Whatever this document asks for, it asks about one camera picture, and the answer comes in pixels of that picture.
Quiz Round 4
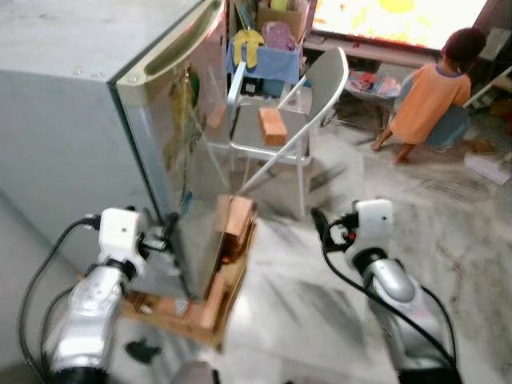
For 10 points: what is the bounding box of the shiny fridge door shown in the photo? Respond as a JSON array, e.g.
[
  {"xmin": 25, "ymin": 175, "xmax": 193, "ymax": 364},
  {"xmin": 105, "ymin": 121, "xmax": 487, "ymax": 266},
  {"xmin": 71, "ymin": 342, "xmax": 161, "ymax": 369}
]
[{"xmin": 116, "ymin": 0, "xmax": 237, "ymax": 301}]

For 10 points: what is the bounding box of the grey fridge body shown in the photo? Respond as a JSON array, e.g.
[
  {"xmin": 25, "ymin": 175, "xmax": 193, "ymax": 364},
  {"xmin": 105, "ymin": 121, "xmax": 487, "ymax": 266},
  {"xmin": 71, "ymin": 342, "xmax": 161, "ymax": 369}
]
[{"xmin": 0, "ymin": 0, "xmax": 205, "ymax": 301}]

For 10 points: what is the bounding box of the red support brick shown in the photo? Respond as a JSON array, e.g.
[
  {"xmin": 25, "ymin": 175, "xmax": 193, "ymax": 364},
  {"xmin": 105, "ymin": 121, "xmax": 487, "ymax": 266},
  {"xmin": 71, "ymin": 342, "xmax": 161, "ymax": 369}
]
[
  {"xmin": 200, "ymin": 274, "xmax": 230, "ymax": 330},
  {"xmin": 214, "ymin": 194, "xmax": 257, "ymax": 265}
]

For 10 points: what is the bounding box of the green yellow door sticker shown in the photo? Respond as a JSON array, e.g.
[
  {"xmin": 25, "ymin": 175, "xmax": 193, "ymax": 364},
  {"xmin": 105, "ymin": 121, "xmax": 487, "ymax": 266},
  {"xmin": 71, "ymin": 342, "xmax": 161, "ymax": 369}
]
[{"xmin": 164, "ymin": 68, "xmax": 202, "ymax": 173}]

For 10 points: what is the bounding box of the small orange brick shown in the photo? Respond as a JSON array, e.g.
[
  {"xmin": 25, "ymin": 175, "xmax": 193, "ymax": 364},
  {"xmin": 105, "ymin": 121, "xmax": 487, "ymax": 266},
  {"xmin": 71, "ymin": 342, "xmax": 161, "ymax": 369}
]
[{"xmin": 258, "ymin": 107, "xmax": 288, "ymax": 147}]

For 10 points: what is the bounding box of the small black plastic piece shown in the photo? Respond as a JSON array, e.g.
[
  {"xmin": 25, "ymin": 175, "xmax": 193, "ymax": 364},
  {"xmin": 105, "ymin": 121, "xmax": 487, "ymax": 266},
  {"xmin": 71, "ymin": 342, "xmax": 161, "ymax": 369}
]
[{"xmin": 126, "ymin": 339, "xmax": 162, "ymax": 366}]

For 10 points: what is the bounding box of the grey robot left leg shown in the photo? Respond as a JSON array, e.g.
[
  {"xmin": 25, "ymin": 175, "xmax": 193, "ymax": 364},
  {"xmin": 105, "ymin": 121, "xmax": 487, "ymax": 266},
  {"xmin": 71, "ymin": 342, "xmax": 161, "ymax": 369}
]
[{"xmin": 170, "ymin": 361, "xmax": 222, "ymax": 384}]

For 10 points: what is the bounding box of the grey metal folding chair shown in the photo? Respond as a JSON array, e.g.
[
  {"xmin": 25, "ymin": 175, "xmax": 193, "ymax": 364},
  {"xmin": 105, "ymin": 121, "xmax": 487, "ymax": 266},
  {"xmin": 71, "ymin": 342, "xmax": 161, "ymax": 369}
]
[{"xmin": 228, "ymin": 46, "xmax": 350, "ymax": 221}]

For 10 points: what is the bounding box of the white basket with clothes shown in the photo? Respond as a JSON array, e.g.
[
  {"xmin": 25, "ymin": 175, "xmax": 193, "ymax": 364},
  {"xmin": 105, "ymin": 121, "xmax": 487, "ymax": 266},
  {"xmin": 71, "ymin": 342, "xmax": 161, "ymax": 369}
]
[{"xmin": 342, "ymin": 69, "xmax": 414, "ymax": 102}]

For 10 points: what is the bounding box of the white paper sheet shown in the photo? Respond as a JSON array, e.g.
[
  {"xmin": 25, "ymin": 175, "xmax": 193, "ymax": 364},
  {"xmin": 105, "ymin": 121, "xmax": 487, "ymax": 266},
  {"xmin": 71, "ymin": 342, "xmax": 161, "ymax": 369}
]
[{"xmin": 463, "ymin": 153, "xmax": 512, "ymax": 186}]

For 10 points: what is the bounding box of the child in orange shirt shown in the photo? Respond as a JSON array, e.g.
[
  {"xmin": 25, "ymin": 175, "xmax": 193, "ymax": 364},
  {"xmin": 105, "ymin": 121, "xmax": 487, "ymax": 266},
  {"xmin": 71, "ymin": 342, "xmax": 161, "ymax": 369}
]
[{"xmin": 371, "ymin": 27, "xmax": 488, "ymax": 166}]

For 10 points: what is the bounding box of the blue cloth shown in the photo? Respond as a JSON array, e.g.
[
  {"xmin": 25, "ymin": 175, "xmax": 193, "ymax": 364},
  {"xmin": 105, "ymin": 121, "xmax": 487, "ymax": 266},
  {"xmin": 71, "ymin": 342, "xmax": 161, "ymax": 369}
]
[{"xmin": 226, "ymin": 40, "xmax": 303, "ymax": 87}]

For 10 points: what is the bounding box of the yellow cloth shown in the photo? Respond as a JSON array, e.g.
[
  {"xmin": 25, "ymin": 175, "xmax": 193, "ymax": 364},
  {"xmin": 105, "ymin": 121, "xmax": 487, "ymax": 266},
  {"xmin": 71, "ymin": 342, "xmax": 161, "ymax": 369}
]
[{"xmin": 234, "ymin": 29, "xmax": 266, "ymax": 70}]

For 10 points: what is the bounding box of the pink bag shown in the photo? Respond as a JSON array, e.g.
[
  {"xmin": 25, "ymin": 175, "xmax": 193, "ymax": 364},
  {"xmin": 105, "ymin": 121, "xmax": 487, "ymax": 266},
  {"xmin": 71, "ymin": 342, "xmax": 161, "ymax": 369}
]
[{"xmin": 262, "ymin": 21, "xmax": 298, "ymax": 53}]

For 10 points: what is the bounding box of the brown cardboard box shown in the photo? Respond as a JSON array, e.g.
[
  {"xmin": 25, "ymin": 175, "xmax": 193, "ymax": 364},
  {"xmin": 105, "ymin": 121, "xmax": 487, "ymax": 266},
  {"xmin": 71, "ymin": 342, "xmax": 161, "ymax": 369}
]
[{"xmin": 256, "ymin": 0, "xmax": 311, "ymax": 42}]

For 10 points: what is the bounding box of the bright television screen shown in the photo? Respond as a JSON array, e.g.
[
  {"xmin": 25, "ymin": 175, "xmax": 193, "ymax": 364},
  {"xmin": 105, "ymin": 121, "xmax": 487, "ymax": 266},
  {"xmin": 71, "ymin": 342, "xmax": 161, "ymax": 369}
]
[{"xmin": 310, "ymin": 0, "xmax": 490, "ymax": 51}]

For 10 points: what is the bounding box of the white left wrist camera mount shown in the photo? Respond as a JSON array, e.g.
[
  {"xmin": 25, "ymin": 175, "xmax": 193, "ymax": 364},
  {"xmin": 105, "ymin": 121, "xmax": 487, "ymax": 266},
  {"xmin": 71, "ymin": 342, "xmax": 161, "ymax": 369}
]
[{"xmin": 98, "ymin": 207, "xmax": 150, "ymax": 277}]

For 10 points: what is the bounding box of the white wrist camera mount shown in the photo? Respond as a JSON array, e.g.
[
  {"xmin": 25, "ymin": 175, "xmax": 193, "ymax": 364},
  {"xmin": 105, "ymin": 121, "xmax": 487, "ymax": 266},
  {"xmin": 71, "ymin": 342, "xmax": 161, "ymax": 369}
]
[
  {"xmin": 352, "ymin": 198, "xmax": 395, "ymax": 254},
  {"xmin": 98, "ymin": 207, "xmax": 150, "ymax": 277}
]

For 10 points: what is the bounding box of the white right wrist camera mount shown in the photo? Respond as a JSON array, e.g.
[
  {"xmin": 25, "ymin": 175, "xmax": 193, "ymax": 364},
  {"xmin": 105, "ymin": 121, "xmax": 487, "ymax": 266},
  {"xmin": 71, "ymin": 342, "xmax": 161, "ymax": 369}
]
[{"xmin": 352, "ymin": 198, "xmax": 395, "ymax": 254}]

